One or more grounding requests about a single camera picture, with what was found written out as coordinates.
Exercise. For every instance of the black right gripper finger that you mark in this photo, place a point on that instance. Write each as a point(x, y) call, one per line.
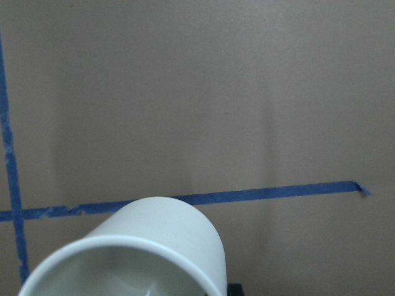
point(235, 289)

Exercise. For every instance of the white smiley face cup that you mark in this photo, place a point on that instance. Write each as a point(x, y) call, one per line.
point(152, 246)

